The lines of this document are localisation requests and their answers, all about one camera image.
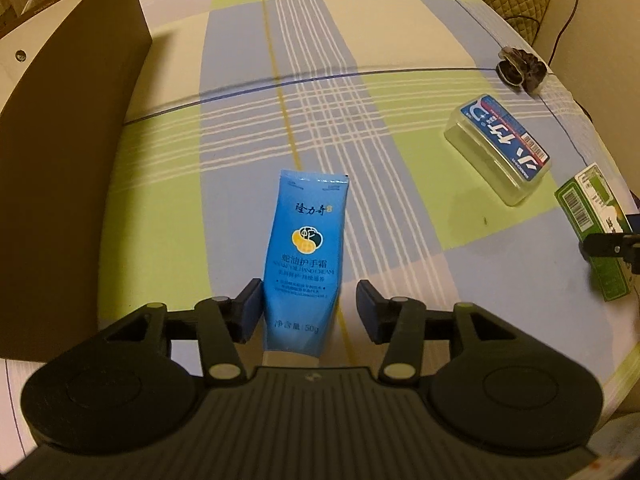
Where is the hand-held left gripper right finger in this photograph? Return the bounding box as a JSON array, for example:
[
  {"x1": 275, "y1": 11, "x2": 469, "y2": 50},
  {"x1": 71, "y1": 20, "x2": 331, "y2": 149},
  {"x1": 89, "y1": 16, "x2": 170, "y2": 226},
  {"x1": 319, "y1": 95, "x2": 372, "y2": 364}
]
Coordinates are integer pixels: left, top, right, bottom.
[{"x1": 355, "y1": 280, "x2": 523, "y2": 381}]

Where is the brown cardboard box white inside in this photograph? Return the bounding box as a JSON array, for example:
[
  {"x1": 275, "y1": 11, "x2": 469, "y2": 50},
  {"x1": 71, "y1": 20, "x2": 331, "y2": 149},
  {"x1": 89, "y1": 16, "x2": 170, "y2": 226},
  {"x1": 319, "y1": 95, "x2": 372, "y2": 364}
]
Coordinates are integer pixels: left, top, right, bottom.
[{"x1": 0, "y1": 0, "x2": 153, "y2": 361}]

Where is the black cable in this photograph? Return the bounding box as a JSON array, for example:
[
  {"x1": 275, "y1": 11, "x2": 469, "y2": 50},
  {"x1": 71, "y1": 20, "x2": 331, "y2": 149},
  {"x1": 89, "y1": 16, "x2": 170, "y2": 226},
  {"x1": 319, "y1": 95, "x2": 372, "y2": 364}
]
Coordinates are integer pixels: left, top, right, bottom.
[{"x1": 505, "y1": 0, "x2": 587, "y2": 67}]

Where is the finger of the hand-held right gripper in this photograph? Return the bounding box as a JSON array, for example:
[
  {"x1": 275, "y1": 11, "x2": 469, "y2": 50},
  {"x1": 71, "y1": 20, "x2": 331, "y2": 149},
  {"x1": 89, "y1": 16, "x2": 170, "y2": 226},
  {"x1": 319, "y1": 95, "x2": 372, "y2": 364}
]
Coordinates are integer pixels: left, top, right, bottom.
[{"x1": 579, "y1": 210, "x2": 640, "y2": 276}]

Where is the blue hand cream tube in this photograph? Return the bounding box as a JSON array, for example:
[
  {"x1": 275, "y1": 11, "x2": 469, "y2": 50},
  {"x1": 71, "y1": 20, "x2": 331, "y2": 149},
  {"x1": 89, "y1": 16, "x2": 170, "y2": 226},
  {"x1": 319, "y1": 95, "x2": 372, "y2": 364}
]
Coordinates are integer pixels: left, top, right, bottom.
[{"x1": 262, "y1": 169, "x2": 349, "y2": 358}]

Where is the clear plastic box blue label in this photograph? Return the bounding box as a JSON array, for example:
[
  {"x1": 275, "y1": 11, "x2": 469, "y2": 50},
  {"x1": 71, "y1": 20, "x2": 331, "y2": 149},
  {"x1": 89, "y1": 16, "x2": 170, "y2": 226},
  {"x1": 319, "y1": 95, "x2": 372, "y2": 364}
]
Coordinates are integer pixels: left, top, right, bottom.
[{"x1": 444, "y1": 94, "x2": 552, "y2": 207}]

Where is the dark hair scrunchie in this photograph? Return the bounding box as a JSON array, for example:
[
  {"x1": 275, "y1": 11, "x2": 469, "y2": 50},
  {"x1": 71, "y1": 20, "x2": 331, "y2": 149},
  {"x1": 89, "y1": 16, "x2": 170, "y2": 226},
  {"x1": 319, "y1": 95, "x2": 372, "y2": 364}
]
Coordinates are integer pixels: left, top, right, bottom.
[{"x1": 495, "y1": 45, "x2": 551, "y2": 96}]

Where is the green and white medicine box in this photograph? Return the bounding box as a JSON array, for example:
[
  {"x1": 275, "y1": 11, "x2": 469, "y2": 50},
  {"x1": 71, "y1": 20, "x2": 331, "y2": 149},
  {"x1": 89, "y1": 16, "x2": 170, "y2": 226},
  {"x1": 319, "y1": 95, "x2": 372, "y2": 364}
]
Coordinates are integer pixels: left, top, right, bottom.
[{"x1": 554, "y1": 162, "x2": 640, "y2": 302}]

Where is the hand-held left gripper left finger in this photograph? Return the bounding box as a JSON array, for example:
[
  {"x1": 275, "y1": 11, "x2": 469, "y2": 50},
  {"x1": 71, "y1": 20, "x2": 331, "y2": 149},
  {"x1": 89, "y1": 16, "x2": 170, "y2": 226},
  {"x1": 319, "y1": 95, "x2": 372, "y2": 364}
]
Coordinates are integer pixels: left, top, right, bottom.
[{"x1": 97, "y1": 280, "x2": 264, "y2": 380}]

